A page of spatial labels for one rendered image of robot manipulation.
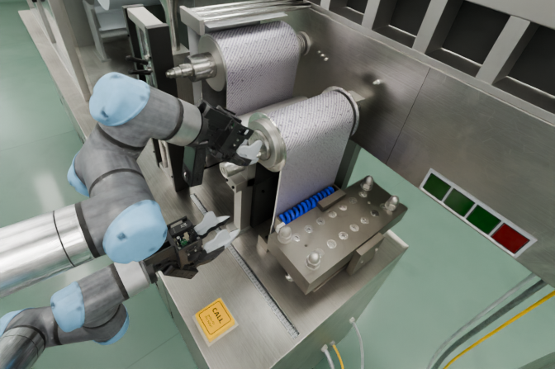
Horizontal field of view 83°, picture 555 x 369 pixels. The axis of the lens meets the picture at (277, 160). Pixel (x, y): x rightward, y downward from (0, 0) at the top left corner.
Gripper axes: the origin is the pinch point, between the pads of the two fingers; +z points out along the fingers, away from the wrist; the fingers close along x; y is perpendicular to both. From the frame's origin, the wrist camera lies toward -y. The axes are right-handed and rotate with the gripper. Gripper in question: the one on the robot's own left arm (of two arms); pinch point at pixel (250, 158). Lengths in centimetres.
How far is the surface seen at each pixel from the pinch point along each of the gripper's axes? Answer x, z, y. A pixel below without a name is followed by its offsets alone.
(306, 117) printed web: -1.9, 6.1, 14.9
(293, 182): -5.4, 13.8, -0.6
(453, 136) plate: -26.0, 22.5, 30.7
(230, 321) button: -18.1, 6.9, -34.2
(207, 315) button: -13.9, 4.1, -36.5
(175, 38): 71, 12, 8
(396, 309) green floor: -38, 140, -44
